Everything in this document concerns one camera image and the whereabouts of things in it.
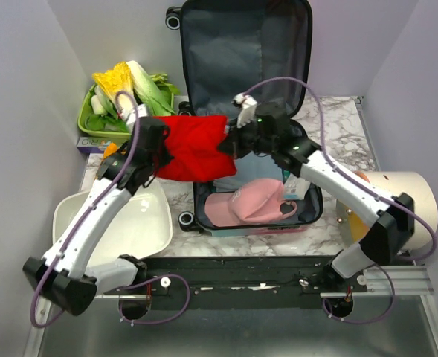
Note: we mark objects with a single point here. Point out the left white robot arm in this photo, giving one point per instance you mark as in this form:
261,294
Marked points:
61,275

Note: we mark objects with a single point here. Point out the white rectangular plastic tub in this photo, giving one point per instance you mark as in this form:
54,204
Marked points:
142,228

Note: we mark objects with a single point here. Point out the pink and teal kids suitcase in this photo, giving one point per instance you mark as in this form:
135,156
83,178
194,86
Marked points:
231,46

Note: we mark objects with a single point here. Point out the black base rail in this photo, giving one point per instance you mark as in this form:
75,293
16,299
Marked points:
211,283

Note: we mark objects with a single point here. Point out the light blue denim garment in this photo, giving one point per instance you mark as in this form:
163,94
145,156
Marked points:
249,168

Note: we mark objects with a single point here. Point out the orange snack bag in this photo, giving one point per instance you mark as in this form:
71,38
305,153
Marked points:
109,150

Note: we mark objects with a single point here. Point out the clear packet of items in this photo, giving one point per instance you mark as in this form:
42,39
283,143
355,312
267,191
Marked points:
295,188

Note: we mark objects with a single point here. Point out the purple white box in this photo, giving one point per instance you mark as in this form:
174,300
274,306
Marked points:
96,145

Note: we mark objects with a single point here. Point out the yellow napa cabbage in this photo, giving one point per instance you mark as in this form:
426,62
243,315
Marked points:
117,84

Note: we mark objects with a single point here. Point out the aluminium frame rail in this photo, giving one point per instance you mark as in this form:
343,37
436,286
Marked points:
390,325

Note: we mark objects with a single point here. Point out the green vegetable tray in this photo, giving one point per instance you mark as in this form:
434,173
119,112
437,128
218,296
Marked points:
107,126

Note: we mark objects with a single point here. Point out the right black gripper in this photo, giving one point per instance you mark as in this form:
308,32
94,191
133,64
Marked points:
231,145

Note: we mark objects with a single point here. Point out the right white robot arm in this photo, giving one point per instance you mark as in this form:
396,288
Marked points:
267,129

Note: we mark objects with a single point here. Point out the pink baseball cap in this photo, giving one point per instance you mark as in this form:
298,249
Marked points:
258,202

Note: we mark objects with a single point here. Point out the red garment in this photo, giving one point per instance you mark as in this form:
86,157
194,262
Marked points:
193,143

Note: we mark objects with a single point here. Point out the white green bok choy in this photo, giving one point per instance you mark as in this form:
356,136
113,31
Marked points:
155,91

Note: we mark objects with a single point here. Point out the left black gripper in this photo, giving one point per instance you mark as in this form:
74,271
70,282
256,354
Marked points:
166,159

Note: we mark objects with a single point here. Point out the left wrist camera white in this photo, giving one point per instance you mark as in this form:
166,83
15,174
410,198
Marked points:
130,117

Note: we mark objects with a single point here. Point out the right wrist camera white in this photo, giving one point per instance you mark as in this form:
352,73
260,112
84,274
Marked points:
247,106

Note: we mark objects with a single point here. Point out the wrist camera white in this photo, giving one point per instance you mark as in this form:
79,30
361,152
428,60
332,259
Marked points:
130,117
247,106

